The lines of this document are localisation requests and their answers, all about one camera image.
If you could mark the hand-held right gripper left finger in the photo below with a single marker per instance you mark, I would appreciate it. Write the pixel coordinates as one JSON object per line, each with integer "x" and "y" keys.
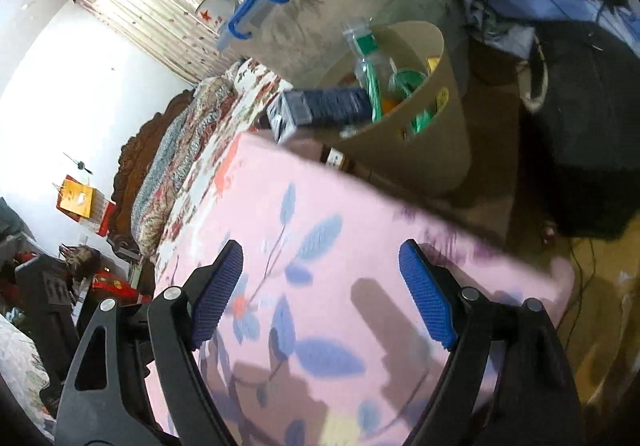
{"x": 215, "y": 298}

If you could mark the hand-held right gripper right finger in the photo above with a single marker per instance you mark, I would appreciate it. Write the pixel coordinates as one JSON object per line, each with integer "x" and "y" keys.
{"x": 430, "y": 296}

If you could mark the beige plastic waste bin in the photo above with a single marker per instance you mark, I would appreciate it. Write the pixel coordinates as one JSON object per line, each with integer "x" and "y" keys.
{"x": 440, "y": 146}

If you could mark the dark blue carton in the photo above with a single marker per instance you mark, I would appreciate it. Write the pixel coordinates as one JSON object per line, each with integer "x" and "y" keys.
{"x": 325, "y": 109}

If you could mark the clear bottle with green cap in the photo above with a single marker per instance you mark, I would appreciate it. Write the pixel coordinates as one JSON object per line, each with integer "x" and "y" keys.
{"x": 367, "y": 61}

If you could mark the brown bag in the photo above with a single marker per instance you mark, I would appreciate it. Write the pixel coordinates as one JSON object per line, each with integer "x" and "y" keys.
{"x": 80, "y": 258}

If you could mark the white patterned cloth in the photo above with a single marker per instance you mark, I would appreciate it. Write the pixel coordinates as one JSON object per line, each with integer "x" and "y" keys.
{"x": 22, "y": 366}

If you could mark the pink blanket with blue leaves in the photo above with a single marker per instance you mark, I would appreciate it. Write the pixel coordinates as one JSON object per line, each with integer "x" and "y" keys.
{"x": 340, "y": 276}

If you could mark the red box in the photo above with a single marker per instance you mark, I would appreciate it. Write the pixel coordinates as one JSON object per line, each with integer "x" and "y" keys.
{"x": 107, "y": 221}

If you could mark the white red-flower bed sheet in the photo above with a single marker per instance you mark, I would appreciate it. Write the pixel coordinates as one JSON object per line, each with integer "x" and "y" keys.
{"x": 205, "y": 171}

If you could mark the floral quilt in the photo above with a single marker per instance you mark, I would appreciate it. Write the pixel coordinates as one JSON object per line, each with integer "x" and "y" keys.
{"x": 165, "y": 176}

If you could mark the small colourful carton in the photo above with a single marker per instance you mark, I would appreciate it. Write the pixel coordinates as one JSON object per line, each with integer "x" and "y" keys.
{"x": 334, "y": 159}

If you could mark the carved wooden headboard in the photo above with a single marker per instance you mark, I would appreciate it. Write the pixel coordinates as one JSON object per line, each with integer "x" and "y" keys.
{"x": 135, "y": 151}

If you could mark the yellow and white carton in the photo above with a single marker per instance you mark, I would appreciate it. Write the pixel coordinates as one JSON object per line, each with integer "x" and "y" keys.
{"x": 442, "y": 101}

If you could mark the green wrapper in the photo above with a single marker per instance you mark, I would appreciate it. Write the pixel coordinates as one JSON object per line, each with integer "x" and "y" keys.
{"x": 407, "y": 81}

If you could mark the black cloth bag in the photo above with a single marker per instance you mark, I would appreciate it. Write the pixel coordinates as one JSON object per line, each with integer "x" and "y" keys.
{"x": 590, "y": 136}

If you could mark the white enamel mug red print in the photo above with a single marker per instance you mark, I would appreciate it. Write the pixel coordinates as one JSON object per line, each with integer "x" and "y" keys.
{"x": 215, "y": 6}

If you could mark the yellow wall calendar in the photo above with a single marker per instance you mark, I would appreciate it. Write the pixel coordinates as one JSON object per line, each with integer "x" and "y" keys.
{"x": 77, "y": 198}

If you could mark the black wall hook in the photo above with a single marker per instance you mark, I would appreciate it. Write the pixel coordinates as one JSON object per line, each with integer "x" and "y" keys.
{"x": 80, "y": 164}

